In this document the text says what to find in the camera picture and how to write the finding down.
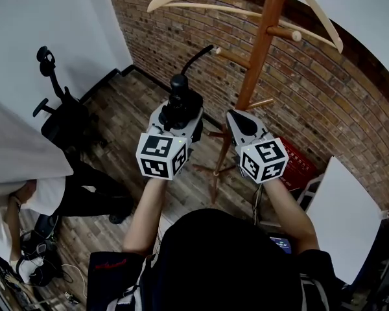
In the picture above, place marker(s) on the person's right forearm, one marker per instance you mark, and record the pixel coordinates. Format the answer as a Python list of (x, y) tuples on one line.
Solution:
[(291, 215)]

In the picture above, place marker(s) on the white chair frame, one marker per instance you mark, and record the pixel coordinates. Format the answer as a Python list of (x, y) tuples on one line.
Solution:
[(311, 190)]

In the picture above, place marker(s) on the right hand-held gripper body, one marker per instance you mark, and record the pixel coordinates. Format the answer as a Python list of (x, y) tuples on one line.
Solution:
[(266, 160)]

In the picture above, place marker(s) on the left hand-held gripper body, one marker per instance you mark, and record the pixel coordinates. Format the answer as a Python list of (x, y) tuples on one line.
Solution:
[(159, 157)]

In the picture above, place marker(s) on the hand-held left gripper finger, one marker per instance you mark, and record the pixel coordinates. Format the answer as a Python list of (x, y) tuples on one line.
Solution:
[(194, 128), (155, 122)]

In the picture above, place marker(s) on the person's left forearm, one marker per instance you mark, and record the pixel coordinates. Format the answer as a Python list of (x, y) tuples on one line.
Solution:
[(146, 215)]

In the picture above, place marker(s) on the black office chair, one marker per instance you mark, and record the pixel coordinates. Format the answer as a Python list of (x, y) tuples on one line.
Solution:
[(65, 122)]

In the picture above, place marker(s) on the wooden coat stand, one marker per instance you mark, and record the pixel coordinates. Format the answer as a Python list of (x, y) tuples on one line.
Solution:
[(262, 44)]

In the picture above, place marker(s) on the small black display device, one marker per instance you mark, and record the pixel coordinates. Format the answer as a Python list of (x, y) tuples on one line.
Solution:
[(281, 245)]

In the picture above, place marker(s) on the person's black clothing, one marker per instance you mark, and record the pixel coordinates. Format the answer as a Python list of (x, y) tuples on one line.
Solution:
[(220, 264)]

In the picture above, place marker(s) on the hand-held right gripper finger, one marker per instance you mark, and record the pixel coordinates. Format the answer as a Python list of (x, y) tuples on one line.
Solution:
[(253, 126), (236, 131)]

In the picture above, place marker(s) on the black equipment bag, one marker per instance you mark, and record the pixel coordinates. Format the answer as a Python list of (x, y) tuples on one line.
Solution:
[(40, 248)]

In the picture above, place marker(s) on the light wooden clothes hanger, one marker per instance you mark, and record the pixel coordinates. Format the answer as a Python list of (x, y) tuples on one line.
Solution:
[(157, 3)]

